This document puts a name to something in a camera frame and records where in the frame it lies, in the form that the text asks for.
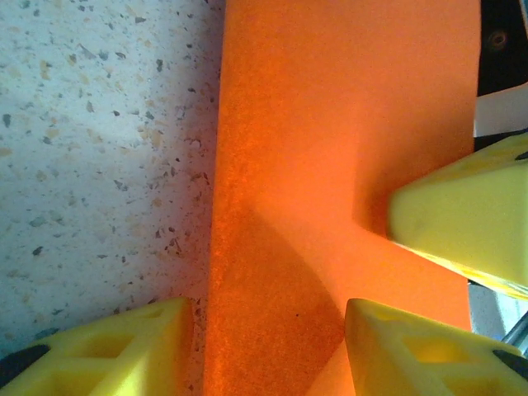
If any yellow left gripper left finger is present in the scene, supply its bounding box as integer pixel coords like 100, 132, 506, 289
0, 296, 194, 396

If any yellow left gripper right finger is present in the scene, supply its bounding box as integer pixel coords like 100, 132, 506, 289
345, 299, 528, 396

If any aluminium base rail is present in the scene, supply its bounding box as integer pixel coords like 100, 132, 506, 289
499, 309, 528, 360

